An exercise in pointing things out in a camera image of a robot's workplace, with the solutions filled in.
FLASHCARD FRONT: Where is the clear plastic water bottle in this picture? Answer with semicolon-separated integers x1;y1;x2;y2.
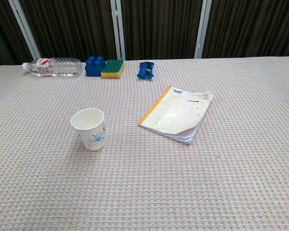
22;57;83;77

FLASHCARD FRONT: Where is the woven beige tablecloth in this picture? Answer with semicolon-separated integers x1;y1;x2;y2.
0;56;289;231

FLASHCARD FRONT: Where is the worn notebook yellow spine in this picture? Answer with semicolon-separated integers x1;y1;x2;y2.
138;85;213;145

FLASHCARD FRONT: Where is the white paper cup blue flower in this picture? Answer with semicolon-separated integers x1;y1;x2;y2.
70;108;106;152

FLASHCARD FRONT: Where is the blue plastic building block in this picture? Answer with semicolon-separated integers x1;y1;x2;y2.
84;55;107;77

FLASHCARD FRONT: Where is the yellow green kitchen sponge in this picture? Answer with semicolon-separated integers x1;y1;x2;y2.
101;60;125;79

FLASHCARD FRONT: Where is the blue toy car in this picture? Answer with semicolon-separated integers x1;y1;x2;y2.
136;61;156;79

